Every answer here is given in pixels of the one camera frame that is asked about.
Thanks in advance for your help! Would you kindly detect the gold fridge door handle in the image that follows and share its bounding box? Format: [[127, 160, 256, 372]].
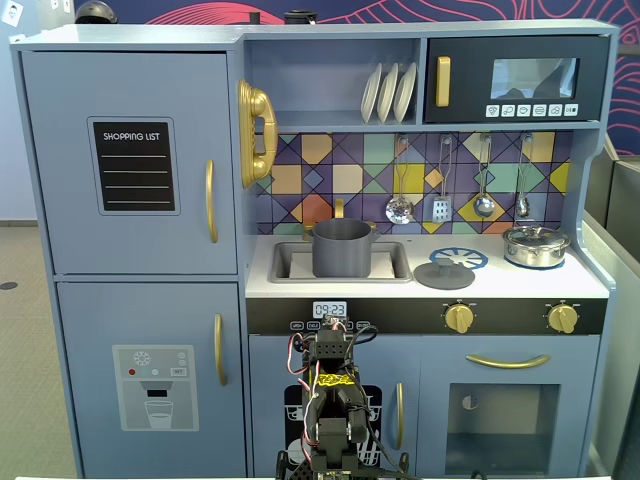
[[204, 159, 220, 245]]

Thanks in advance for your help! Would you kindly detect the thick black cable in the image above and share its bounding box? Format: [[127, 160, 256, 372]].
[[367, 424, 412, 475]]

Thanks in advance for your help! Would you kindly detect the blue dishwasher door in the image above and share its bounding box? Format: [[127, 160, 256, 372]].
[[248, 334, 421, 476]]

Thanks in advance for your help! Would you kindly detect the shiny steel pot with lid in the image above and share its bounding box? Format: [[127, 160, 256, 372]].
[[501, 224, 572, 268]]

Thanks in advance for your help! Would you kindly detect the blue freezer door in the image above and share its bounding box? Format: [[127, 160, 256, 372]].
[[55, 281, 247, 479]]

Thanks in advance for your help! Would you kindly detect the gold freezer door handle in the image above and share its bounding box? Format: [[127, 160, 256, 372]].
[[213, 313, 228, 387]]

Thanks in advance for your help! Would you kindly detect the steel ladle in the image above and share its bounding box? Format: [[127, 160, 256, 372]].
[[472, 133, 497, 219]]

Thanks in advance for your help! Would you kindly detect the gray round lid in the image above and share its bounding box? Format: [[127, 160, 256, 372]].
[[412, 258, 476, 290]]

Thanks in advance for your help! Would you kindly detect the white toy plate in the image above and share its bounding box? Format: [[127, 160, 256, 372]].
[[360, 62, 384, 124], [376, 62, 400, 124], [392, 61, 418, 124]]

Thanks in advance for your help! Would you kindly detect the black microwave door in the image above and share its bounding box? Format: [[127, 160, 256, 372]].
[[423, 34, 611, 124]]

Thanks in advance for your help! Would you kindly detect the blue oven door with window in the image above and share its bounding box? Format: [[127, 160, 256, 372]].
[[418, 335, 601, 476]]

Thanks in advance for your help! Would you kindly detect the small steel spoon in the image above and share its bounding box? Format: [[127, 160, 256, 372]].
[[514, 133, 534, 219]]

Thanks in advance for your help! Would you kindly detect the gold toy faucet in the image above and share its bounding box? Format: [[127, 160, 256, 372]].
[[301, 198, 376, 241]]

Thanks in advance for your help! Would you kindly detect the gold dishwasher door handle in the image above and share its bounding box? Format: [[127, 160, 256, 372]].
[[394, 382, 405, 451]]

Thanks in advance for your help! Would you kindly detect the steel slotted skimmer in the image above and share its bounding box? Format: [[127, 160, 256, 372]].
[[384, 134, 416, 225]]

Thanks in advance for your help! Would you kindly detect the blue toy kitchen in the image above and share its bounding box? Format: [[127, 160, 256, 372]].
[[9, 18, 621, 479]]

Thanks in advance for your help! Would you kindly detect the blue fridge door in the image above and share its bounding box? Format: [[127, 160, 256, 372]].
[[20, 49, 239, 275]]

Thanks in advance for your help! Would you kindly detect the gold toy telephone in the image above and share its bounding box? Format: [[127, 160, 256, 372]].
[[236, 78, 279, 190]]

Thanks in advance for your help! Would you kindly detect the black and red robot base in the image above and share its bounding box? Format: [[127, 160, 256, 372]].
[[276, 447, 412, 480]]

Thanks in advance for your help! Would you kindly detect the gray plastic pot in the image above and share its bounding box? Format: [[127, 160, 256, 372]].
[[304, 219, 380, 278]]

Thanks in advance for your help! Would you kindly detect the gold oven door handle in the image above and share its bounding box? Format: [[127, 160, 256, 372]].
[[465, 353, 552, 370]]

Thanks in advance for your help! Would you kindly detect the black shopping list board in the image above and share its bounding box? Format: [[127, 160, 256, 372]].
[[92, 121, 176, 213]]

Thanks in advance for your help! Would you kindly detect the black helmet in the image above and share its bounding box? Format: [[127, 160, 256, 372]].
[[73, 0, 119, 25]]

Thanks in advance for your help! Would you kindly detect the gray toy sink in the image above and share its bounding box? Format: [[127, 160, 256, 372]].
[[267, 240, 414, 285]]

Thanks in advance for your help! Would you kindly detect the gold microwave handle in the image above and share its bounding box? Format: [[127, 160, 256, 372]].
[[435, 55, 452, 108]]

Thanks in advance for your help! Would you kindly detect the steel slotted spatula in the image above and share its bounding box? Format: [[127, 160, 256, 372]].
[[431, 134, 454, 224]]

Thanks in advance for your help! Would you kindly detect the gold stove knob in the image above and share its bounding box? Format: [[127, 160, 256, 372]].
[[444, 303, 475, 335], [547, 303, 580, 335]]

